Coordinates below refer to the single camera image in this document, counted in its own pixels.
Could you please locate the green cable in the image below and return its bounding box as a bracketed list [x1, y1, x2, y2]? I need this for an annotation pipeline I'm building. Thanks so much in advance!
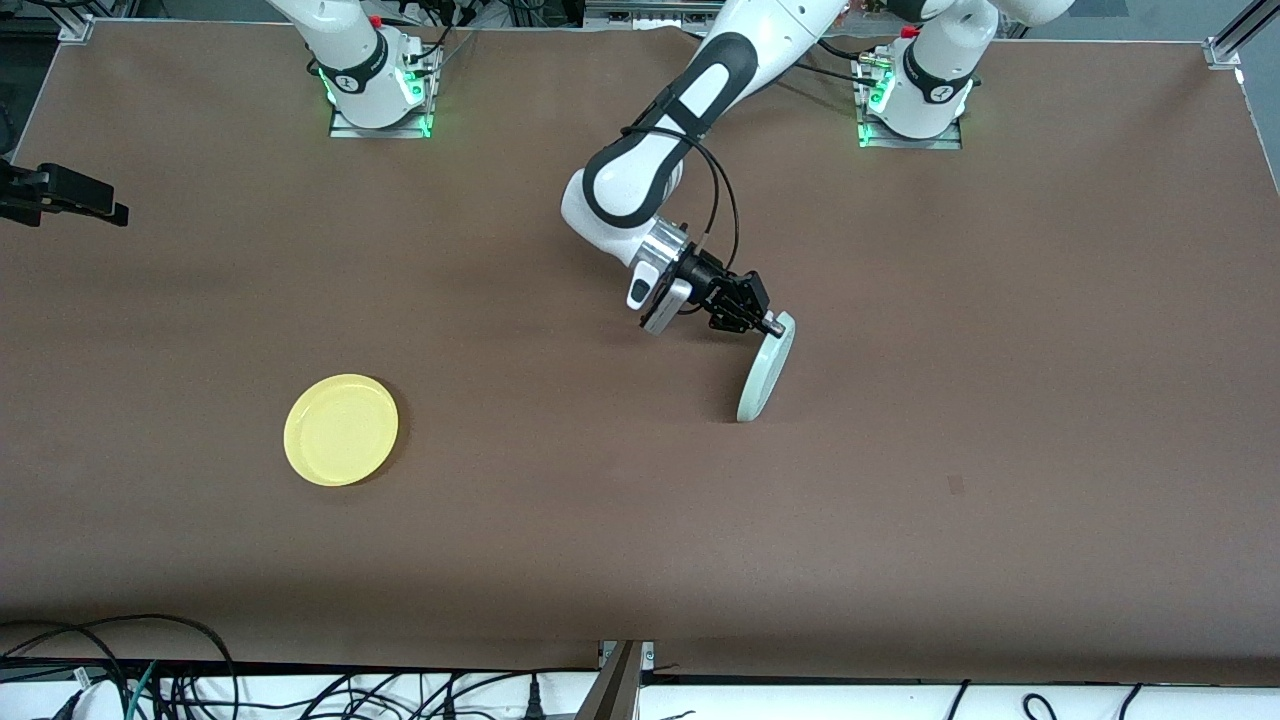
[125, 660, 161, 720]

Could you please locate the yellow plastic plate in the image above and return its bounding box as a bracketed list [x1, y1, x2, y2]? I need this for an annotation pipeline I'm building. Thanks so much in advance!
[283, 373, 400, 488]

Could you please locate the pale green plastic plate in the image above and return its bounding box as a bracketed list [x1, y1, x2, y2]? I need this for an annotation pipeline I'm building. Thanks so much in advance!
[737, 311, 798, 424]

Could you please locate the large black looping cable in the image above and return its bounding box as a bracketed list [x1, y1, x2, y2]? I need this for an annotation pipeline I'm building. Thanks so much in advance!
[0, 613, 239, 720]

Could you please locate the black curved cable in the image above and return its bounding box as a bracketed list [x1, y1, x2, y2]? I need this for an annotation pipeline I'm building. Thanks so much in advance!
[300, 666, 603, 720]

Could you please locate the white power adapter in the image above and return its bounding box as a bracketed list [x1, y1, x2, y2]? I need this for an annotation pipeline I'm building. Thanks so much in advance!
[60, 680, 126, 720]

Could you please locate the grey metal box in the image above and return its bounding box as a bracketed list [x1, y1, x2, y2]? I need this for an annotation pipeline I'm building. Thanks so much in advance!
[585, 0, 719, 31]

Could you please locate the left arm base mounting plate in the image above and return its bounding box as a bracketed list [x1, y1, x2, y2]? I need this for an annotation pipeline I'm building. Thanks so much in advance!
[856, 55, 966, 151]

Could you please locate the long black cable on table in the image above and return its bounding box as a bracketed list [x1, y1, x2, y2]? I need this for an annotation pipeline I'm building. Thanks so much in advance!
[795, 55, 886, 91]

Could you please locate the aluminium frame post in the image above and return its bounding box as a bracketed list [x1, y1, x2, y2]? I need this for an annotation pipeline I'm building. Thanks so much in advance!
[1205, 0, 1280, 71]

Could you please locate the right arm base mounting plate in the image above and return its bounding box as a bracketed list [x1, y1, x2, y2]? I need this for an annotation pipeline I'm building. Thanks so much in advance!
[328, 40, 443, 139]

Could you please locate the brown table cover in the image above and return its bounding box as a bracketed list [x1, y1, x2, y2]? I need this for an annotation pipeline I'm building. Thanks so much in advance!
[0, 18, 1280, 686]

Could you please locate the aluminium profile beam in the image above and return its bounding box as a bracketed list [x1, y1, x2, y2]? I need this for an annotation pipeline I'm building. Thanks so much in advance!
[575, 640, 656, 720]

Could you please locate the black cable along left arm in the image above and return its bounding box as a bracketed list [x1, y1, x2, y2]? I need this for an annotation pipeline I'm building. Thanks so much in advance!
[618, 88, 742, 297]

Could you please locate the black cable at right base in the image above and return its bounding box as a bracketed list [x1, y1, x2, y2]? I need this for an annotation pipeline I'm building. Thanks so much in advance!
[412, 22, 463, 69]

